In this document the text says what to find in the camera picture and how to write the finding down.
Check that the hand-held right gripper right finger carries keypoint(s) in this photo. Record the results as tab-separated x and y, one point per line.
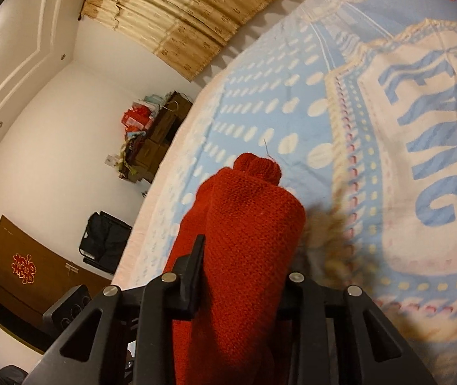
308	308

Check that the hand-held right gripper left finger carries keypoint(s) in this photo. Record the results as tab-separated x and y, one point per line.
192	284

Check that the red knitted garment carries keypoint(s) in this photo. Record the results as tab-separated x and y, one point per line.
248	248

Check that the brown wooden door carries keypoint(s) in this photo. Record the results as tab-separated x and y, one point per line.
51	264

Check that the red knot door ornament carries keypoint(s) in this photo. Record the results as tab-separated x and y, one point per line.
25	268

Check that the tan fuzzy cloth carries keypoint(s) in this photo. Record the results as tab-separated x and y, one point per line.
328	240

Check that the green yellow cloth pile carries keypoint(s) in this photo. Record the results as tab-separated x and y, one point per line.
128	156

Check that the white printed box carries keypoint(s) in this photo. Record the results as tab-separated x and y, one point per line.
111	160

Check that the brown wooden desk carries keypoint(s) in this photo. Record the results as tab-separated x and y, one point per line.
160	128

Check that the bed with pink-blue sheet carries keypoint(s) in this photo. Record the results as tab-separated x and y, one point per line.
292	88

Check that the beige patterned window curtain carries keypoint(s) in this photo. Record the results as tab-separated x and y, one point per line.
180	12

